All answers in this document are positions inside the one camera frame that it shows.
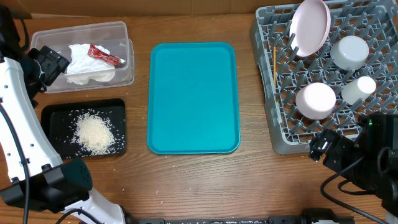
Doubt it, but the white napkin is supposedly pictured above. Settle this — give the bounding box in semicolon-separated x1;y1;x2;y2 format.
65;44;116;85

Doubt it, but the red snack wrapper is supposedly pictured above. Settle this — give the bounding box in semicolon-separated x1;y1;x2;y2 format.
88;43;123;66

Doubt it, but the pink bowl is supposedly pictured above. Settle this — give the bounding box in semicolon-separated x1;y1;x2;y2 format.
295;82;336;119

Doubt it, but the white paper cup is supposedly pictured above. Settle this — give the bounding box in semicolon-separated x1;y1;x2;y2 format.
341;76;376;105

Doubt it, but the pile of rice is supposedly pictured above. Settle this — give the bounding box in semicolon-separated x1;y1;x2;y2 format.
70;109;116;156

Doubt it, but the grey small bowl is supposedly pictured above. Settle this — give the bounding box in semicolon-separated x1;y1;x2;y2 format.
330;35;369;70

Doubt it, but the wooden chopstick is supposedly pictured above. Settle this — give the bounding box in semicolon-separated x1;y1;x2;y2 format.
272;47;277;89

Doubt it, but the white round plate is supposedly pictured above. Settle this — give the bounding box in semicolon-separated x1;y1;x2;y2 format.
289;0;331;57

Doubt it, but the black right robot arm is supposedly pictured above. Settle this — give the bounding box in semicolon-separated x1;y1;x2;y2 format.
309;112;397;223

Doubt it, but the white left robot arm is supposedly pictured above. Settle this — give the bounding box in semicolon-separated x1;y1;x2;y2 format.
1;6;134;223

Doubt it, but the grey dishwasher rack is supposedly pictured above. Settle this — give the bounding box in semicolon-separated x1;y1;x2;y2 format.
250;1;397;154

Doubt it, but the black rectangular tray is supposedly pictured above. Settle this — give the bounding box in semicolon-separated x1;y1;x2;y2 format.
41;98;127;159

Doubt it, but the clear plastic bin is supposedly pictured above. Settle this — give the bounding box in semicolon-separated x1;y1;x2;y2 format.
31;21;134;93

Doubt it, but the teal plastic tray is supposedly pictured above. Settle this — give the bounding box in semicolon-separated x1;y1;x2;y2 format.
147;42;241;155

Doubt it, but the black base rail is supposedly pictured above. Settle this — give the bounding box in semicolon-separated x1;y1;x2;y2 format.
136;208;355;224

